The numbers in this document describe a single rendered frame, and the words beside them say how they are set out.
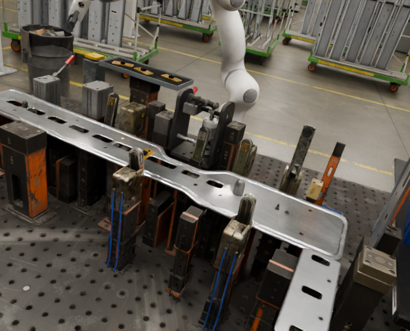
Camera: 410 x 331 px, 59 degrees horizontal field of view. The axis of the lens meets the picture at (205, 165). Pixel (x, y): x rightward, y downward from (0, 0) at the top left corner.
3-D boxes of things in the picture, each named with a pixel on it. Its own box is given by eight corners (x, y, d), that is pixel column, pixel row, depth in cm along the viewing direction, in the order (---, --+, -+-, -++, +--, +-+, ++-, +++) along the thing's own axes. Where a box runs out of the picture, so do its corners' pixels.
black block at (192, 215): (158, 294, 110) (169, 218, 96) (175, 272, 119) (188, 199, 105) (181, 306, 108) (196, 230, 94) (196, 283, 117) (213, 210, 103)
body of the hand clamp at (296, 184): (256, 253, 133) (283, 173, 116) (261, 243, 139) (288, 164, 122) (271, 260, 132) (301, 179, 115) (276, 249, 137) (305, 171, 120)
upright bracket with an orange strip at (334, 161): (288, 264, 132) (336, 142, 107) (288, 262, 133) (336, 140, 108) (296, 268, 131) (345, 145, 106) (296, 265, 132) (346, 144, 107)
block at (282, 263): (234, 340, 101) (258, 268, 87) (247, 312, 110) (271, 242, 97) (266, 358, 98) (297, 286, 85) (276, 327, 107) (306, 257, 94)
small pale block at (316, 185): (278, 268, 129) (311, 182, 111) (280, 262, 132) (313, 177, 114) (288, 272, 128) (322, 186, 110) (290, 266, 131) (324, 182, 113)
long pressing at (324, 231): (-39, 103, 133) (-40, 99, 132) (14, 90, 151) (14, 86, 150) (340, 266, 92) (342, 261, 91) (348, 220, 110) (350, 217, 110)
